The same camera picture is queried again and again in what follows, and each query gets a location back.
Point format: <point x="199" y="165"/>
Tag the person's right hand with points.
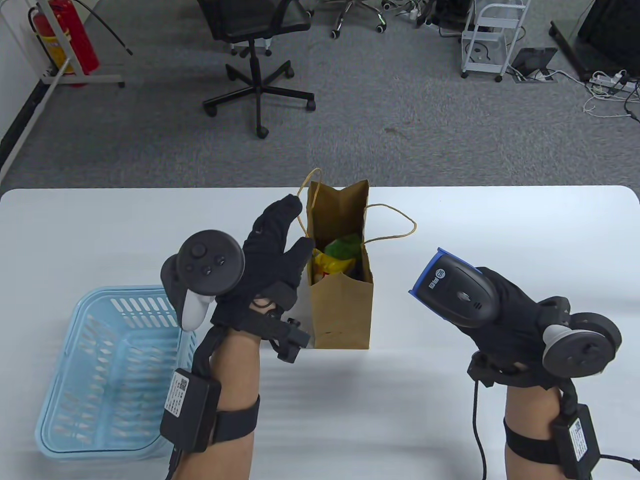
<point x="515" y="325"/>

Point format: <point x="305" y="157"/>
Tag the person's left hand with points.
<point x="265" y="280"/>

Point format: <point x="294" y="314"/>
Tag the black barcode scanner blue trim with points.
<point x="460" y="295"/>

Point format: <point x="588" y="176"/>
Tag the yellow bag of chips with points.
<point x="327" y="265"/>

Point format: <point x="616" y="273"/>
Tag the brown paper bag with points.
<point x="342" y="315"/>

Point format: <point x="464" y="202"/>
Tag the green bag of chips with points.
<point x="345" y="246"/>

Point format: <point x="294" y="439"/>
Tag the black and white controller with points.
<point x="210" y="260"/>
<point x="580" y="352"/>

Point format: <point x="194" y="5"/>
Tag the black sensor box white label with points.
<point x="577" y="445"/>
<point x="192" y="410"/>

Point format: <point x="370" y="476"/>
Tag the light blue plastic basket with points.
<point x="75" y="400"/>

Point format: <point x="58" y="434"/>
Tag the chrome chair base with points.
<point x="334" y="33"/>

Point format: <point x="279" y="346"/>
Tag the black office chair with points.
<point x="255" y="20"/>

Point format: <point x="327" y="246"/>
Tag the white power strip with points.
<point x="607" y="80"/>

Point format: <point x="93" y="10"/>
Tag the black floor socket panel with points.
<point x="532" y="59"/>

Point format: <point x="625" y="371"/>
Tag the white metal stand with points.
<point x="85" y="78"/>

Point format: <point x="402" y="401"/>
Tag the white rolling cart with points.
<point x="492" y="55"/>

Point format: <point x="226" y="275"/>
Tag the red fire extinguisher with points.
<point x="75" y="30"/>

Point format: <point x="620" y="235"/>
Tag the black furniture base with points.
<point x="610" y="25"/>

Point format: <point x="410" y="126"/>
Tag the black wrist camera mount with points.
<point x="287" y="340"/>
<point x="487" y="372"/>

